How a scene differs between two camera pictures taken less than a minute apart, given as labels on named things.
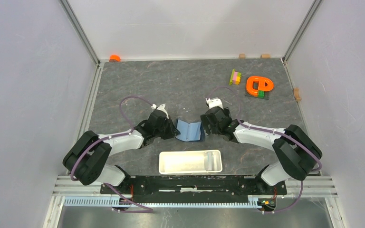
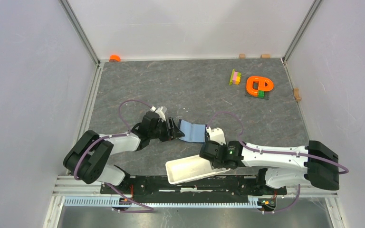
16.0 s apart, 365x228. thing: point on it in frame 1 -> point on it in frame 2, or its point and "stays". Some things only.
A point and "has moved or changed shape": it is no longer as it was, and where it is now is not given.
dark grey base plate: x=266 y=95 stays
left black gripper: x=173 y=131 stays
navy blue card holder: x=192 y=131 stays
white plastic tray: x=190 y=161 has moved or changed shape
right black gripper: x=205 y=123 -> x=216 y=164
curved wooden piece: x=296 y=94 stays
